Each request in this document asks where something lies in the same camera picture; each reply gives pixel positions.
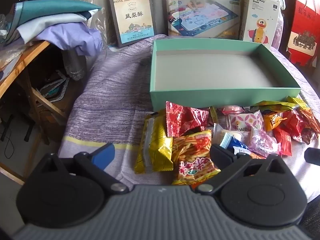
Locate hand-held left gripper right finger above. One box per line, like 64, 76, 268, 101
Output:
196, 145, 294, 194

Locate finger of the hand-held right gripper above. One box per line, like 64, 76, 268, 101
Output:
304, 147, 320, 166

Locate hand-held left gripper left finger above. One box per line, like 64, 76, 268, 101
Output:
32, 142, 127, 194

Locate blue white snack packet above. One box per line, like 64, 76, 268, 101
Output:
220, 133, 250, 155

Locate orange fries snack packet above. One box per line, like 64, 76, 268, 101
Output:
172, 129, 222, 186

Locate yellow striped snack packet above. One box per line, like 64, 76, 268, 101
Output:
134, 116, 174, 175

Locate yellow printed snack packet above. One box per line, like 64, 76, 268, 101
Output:
286, 96, 308, 110

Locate orange yellow long packet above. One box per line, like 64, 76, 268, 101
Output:
252, 101, 298, 113

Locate teal cardboard box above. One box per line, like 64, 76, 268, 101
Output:
149, 39, 301, 112

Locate white clear snack packet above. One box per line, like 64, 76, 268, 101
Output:
212, 123, 241, 147

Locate small red snack packet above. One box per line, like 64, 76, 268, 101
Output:
273, 127, 293, 156

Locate red crinkled snack packet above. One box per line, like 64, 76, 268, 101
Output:
282, 109, 314, 143

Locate pink floral snack packet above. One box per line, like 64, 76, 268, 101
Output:
228, 111, 264, 132

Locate clear pink wrapper packet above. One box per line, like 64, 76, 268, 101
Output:
249, 127, 282, 159

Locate pink wrapped candy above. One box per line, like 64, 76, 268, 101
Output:
222, 105, 246, 115

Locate orange crumpled snack packet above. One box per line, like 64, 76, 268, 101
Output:
262, 112, 288, 132

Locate red patterned snack packet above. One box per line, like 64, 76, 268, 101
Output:
165, 101, 209, 138

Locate purple striped tablecloth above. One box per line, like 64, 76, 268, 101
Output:
58, 33, 320, 203

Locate clear plastic bottle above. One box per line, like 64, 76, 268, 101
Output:
62, 49, 88, 81

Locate wooden table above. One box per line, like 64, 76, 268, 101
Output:
0, 40, 71, 183

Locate lavender cloth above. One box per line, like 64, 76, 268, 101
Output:
35, 22, 104, 57

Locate gold patterned cloth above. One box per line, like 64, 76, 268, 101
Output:
0, 42, 34, 69

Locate brown pastry gift box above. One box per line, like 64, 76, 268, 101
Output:
108, 0, 157, 49

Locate red gift box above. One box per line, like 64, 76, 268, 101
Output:
286, 0, 320, 68

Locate white cloth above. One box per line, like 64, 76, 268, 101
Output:
15, 12, 88, 41

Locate duck toy box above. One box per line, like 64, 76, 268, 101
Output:
239, 0, 281, 51

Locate drawing mat toy box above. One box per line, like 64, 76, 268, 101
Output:
164, 0, 243, 41

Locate teal cloth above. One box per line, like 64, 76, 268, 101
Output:
5, 1, 104, 43

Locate black cable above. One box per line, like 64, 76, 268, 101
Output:
0, 114, 16, 159

